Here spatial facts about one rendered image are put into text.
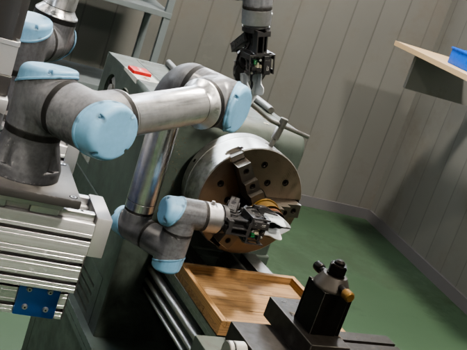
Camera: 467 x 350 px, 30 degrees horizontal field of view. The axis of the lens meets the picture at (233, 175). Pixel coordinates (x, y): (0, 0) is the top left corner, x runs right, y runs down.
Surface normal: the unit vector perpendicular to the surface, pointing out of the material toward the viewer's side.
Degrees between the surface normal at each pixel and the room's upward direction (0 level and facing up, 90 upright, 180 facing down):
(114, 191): 90
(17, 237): 90
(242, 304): 0
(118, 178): 90
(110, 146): 91
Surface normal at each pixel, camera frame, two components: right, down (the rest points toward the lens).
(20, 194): 0.29, 0.36
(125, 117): 0.70, 0.42
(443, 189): -0.91, -0.20
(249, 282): 0.31, -0.91
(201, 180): -0.79, -0.34
